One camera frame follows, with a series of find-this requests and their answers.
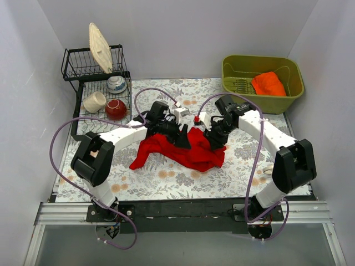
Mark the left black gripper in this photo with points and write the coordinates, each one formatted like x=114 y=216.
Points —
x=179 y=134

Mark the floral table mat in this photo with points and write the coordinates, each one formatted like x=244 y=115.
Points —
x=164 y=179

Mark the cream woven plate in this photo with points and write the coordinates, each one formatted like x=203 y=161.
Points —
x=100 y=49

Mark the red bowl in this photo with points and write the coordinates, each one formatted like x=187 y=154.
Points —
x=116 y=109

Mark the aluminium rail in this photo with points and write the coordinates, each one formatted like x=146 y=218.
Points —
x=300 y=212

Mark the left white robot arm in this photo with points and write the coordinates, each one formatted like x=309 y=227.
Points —
x=93 y=158

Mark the green inside mug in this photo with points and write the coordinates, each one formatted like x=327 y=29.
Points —
x=268 y=170

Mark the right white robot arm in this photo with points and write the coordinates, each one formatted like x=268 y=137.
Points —
x=294 y=162

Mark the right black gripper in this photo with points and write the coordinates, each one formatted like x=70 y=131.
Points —
x=215 y=137

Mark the red t shirt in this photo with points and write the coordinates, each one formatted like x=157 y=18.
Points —
x=200 y=157

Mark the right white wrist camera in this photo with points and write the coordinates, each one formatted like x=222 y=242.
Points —
x=203 y=119

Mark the blue white ceramic bowl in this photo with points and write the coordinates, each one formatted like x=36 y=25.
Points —
x=116 y=84

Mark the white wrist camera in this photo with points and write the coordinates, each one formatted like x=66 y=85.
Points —
x=180 y=113
x=203 y=119

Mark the black wire dish rack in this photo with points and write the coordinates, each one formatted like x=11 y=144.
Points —
x=86 y=77

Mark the orange t shirt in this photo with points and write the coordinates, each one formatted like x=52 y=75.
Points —
x=268 y=84

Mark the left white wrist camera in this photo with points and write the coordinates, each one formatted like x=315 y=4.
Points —
x=180 y=113

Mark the cream ceramic cup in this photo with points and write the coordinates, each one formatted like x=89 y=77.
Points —
x=94 y=102

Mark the green plastic bin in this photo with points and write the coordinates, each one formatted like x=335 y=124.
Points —
x=239 y=70

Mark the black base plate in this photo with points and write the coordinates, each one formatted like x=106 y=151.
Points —
x=185 y=215

